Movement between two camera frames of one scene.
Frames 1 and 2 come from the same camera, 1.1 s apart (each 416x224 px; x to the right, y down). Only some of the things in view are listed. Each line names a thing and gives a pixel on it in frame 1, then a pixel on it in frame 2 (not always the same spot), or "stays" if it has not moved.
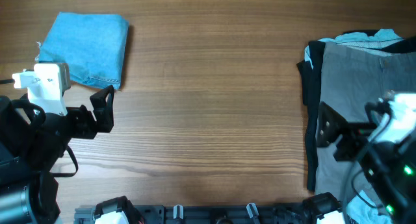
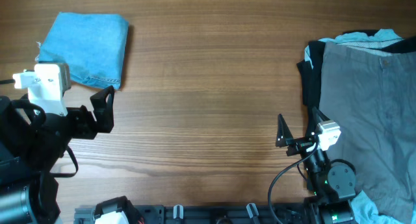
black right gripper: x=355 y=132 → x=283 y=133
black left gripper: x=89 y=128 stays
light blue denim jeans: x=93 y=45 stays
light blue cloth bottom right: x=358 y=211 stays
